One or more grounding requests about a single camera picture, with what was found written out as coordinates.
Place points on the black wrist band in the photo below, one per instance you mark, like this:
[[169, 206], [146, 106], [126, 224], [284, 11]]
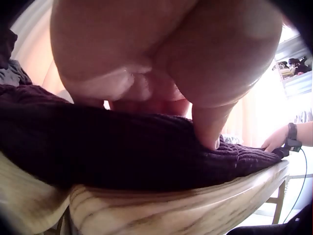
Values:
[[292, 133]]

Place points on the person's right hand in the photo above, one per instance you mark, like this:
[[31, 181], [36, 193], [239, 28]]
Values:
[[275, 139]]

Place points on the person's left hand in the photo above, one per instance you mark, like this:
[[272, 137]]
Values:
[[151, 44]]

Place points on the person's legs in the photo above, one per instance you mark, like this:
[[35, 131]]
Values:
[[273, 227]]

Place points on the person's left fingers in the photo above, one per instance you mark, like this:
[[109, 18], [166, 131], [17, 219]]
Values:
[[146, 102]]

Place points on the dark purple knitted sweater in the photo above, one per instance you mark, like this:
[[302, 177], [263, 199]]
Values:
[[110, 149]]

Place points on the white shelf with goods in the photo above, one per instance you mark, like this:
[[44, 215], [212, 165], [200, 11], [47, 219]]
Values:
[[294, 71]]

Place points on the person's left thumb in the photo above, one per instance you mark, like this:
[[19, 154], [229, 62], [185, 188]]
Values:
[[207, 127]]

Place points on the grey patterned cloth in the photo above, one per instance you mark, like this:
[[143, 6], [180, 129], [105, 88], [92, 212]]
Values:
[[231, 139]]

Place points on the person's right fingers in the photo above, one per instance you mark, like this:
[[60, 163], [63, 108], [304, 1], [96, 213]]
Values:
[[268, 147]]

